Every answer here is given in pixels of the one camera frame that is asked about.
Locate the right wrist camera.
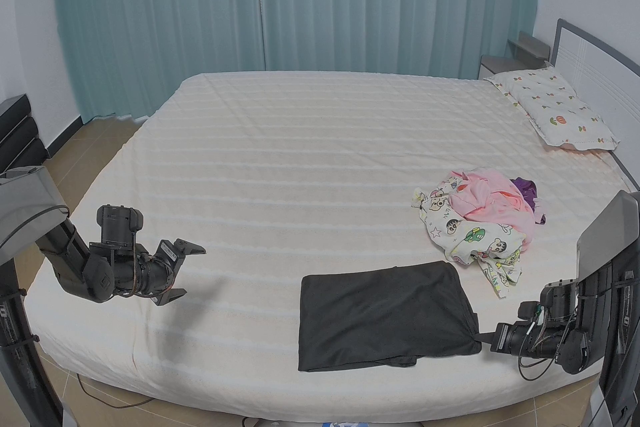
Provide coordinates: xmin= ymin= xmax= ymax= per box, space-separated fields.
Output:
xmin=518 ymin=300 xmax=544 ymax=323

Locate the black cable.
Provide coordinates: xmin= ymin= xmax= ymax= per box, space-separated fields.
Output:
xmin=75 ymin=372 xmax=153 ymax=409
xmin=516 ymin=347 xmax=560 ymax=382

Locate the white printed pillow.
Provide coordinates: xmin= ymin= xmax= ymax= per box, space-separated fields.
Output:
xmin=484 ymin=67 xmax=620 ymax=150

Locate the grey bedside table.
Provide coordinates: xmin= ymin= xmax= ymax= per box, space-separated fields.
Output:
xmin=480 ymin=31 xmax=551 ymax=78

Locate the black chest of drawers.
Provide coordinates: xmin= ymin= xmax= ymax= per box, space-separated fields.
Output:
xmin=0 ymin=94 xmax=48 ymax=175

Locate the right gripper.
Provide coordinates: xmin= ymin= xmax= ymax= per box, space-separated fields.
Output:
xmin=474 ymin=321 xmax=534 ymax=356

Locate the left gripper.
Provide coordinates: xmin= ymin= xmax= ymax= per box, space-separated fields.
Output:
xmin=133 ymin=238 xmax=207 ymax=308

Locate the pile of clothes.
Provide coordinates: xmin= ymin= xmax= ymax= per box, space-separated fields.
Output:
xmin=411 ymin=167 xmax=547 ymax=300

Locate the bed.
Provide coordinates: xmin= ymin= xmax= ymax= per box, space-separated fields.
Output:
xmin=25 ymin=19 xmax=640 ymax=421

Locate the black T-shirt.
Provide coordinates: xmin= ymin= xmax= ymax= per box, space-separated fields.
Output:
xmin=298 ymin=261 xmax=483 ymax=372

